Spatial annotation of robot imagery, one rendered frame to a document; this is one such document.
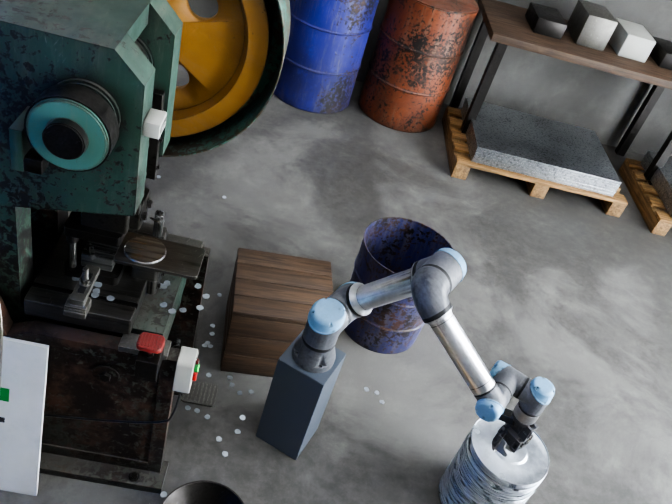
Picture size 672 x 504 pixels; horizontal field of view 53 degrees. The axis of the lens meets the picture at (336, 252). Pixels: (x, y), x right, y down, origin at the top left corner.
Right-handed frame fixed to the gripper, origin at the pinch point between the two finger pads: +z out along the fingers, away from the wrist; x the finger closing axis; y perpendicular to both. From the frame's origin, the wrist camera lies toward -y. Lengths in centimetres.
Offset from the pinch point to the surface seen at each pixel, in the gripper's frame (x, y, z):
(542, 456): 22.6, 8.8, 9.4
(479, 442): 4.7, -6.7, 9.4
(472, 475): -0.8, -0.6, 17.5
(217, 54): -54, -117, -85
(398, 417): 11, -43, 43
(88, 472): -107, -74, 40
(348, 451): -19, -39, 43
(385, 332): 24, -74, 29
